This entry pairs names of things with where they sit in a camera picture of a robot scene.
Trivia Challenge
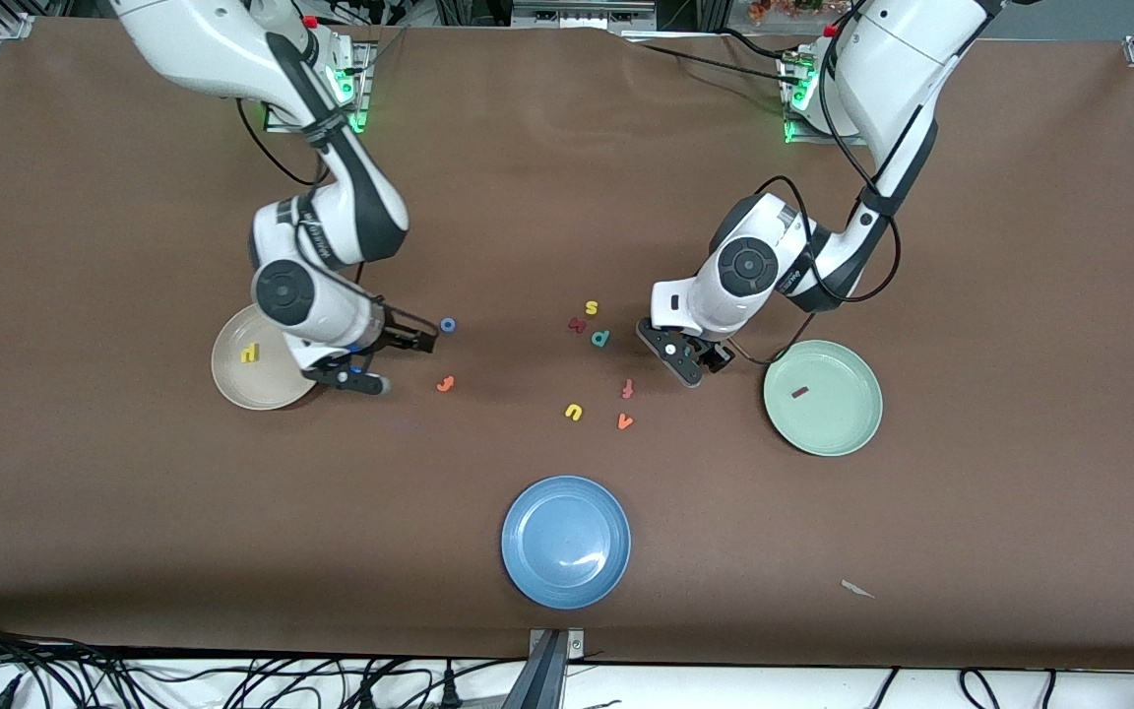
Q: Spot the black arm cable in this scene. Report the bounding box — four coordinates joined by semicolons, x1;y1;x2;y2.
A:
724;20;908;367
235;98;334;188

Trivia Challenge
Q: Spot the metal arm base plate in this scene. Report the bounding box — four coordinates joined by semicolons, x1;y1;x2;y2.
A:
782;49;868;147
262;41;373;135

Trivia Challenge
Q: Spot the orange red decoration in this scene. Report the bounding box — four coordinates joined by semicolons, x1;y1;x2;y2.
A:
747;0;829;23

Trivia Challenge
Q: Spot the metal camera post bracket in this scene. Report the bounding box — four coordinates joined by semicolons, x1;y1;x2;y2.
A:
503;627;588;709

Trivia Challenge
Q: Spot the brown table cover sheet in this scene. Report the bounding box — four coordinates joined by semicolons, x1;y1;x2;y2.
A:
0;18;1134;671

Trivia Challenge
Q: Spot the grey metal device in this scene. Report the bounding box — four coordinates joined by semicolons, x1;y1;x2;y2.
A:
511;0;659;31

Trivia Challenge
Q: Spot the green round plate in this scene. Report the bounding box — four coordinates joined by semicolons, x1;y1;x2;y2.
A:
763;340;884;457

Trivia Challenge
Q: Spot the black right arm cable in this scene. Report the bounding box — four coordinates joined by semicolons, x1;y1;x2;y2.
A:
235;98;334;188

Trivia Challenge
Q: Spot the blue round plate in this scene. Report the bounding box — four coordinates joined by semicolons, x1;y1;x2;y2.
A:
501;476;632;610

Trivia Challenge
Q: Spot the beige round plate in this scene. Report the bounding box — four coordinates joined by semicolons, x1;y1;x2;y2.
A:
212;303;322;411

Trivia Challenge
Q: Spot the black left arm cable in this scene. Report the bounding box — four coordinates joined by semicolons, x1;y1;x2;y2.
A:
724;20;908;367

